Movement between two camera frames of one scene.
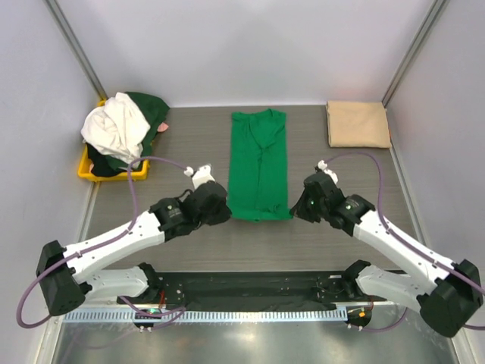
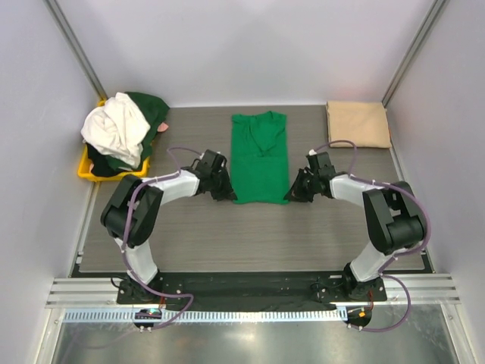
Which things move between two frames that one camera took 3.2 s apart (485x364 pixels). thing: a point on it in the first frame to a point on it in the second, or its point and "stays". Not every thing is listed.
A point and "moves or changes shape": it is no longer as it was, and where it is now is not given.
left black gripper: [223, 214] to [228, 192]
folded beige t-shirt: [358, 124] stays
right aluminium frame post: [411, 51] stays
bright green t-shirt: [258, 181] moves or changes shape
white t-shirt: [116, 130] stays
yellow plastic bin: [85, 172] stays
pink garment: [162, 127] stays
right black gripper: [300, 208] to [296, 192]
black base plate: [253, 290] stays
